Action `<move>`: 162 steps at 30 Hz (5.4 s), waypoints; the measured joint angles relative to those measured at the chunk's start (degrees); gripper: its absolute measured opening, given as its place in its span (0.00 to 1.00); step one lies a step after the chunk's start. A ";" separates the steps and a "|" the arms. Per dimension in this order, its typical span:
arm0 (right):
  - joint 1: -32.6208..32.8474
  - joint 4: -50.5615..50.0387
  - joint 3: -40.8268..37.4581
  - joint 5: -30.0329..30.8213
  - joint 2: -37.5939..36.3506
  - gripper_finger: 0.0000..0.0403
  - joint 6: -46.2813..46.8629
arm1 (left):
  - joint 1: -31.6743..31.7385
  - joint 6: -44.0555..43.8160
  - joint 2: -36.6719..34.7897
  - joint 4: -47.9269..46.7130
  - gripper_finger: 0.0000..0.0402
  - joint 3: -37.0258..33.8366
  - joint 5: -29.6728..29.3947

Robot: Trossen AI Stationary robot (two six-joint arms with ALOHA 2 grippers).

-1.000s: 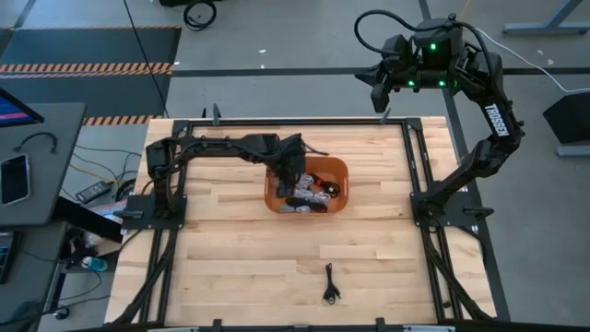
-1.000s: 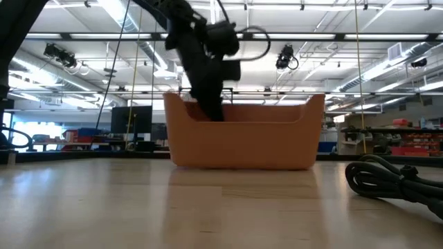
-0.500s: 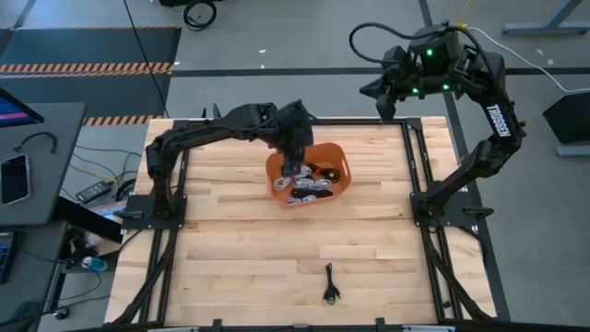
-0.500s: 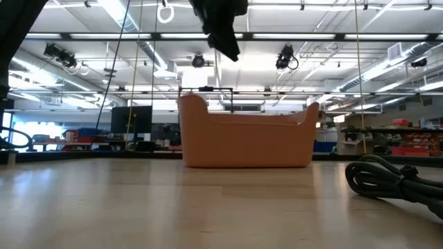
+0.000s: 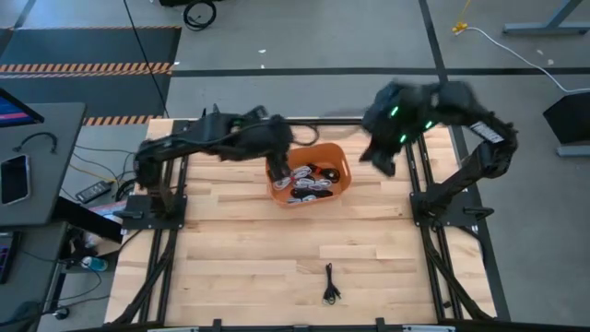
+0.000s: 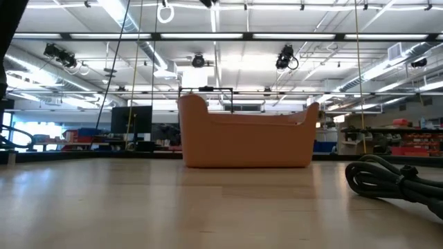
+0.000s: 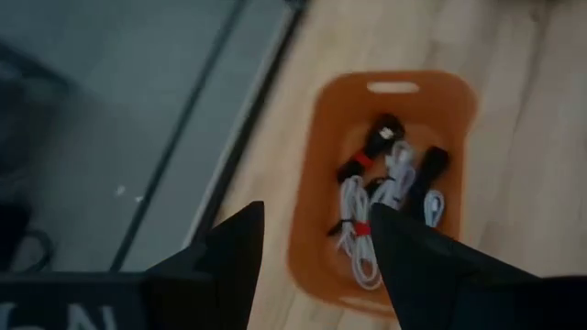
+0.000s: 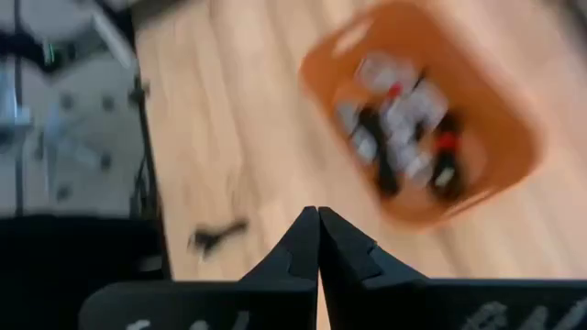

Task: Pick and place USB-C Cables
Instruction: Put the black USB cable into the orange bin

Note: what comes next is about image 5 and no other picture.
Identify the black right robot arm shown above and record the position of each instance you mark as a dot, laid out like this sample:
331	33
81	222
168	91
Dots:
493	157

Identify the orange plastic bin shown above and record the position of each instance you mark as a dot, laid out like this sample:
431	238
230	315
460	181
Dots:
341	193

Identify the black table edge clamp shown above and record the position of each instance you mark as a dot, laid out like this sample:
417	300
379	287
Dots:
380	323
216	324

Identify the black smartphone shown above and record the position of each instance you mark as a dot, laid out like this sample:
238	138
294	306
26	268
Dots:
14	180

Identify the grey desk leg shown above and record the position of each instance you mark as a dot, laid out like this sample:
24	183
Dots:
544	28

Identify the computer monitor screen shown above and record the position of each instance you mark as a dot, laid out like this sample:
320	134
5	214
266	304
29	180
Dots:
11	113

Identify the clear water bottle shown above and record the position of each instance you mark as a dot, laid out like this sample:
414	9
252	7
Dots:
94	264

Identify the black box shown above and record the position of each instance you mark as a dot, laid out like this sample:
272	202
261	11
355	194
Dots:
571	117

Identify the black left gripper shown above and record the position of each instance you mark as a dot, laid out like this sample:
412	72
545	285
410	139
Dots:
276	136

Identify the black aluminium table frame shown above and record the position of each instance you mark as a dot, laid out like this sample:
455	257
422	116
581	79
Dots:
341	122

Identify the grey desk foot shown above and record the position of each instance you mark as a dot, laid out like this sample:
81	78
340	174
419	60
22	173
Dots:
574	150

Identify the grey desk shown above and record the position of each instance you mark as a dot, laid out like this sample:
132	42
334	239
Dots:
50	138

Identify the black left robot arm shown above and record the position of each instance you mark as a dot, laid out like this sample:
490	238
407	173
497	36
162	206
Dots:
203	133

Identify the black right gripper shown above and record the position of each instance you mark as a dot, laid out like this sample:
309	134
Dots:
381	148

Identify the black remote control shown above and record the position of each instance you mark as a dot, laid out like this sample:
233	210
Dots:
92	192

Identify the black hazard striped floor mat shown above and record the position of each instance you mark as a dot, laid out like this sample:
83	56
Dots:
92	46

